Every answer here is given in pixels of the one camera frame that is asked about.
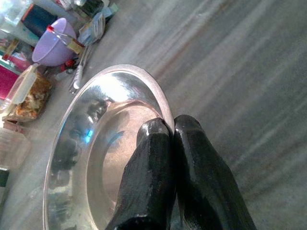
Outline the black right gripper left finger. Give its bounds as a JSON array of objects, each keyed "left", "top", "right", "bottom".
[{"left": 105, "top": 117, "right": 177, "bottom": 230}]

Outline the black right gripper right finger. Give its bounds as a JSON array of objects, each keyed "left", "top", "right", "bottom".
[{"left": 174, "top": 115, "right": 257, "bottom": 230}]

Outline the round steel plate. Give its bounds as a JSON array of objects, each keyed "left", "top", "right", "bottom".
[{"left": 42, "top": 64, "right": 175, "bottom": 230}]

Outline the clear plastic container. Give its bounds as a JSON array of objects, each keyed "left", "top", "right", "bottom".
[{"left": 0, "top": 129, "right": 32, "bottom": 168}]

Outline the clear bag of food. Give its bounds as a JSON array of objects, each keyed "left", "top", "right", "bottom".
[{"left": 2, "top": 63, "right": 53, "bottom": 123}]

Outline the stack of paper packets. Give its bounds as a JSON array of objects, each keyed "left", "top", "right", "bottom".
[{"left": 79, "top": 11, "right": 106, "bottom": 46}]

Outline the purple plastic bowl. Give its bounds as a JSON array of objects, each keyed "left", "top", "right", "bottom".
[{"left": 32, "top": 17, "right": 78, "bottom": 67}]

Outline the pink box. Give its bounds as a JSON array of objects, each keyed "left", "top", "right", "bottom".
[{"left": 0, "top": 64, "right": 20, "bottom": 100}]

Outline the dark green cup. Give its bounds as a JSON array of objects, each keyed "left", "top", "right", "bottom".
[{"left": 21, "top": 4, "right": 58, "bottom": 38}]

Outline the white handled utensil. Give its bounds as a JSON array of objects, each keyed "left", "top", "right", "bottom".
[{"left": 69, "top": 45, "right": 93, "bottom": 94}]

